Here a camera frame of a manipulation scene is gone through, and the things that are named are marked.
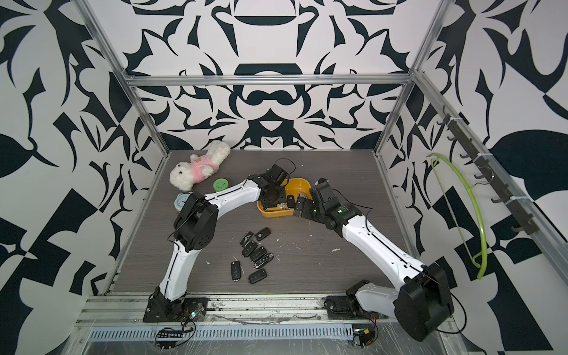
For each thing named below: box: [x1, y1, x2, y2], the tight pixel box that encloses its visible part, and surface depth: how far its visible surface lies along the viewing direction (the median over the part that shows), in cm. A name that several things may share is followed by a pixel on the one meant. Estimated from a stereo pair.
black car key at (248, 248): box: [241, 240, 259, 258], surface depth 88 cm
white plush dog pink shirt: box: [169, 140, 231, 192], surface depth 102 cm
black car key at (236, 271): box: [230, 260, 242, 282], surface depth 83 cm
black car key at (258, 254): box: [249, 246, 267, 262], surface depth 87 cm
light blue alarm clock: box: [173, 193, 191, 211], surface depth 98 cm
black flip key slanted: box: [239, 230, 255, 248], surface depth 91 cm
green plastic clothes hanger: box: [426, 153, 489, 280], surface depth 62 cm
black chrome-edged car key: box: [253, 252, 275, 270], surface depth 85 cm
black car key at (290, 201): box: [286, 194, 295, 209], surface depth 101 cm
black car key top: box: [255, 227, 272, 242], surface depth 93 cm
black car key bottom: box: [248, 268, 267, 284], surface depth 81 cm
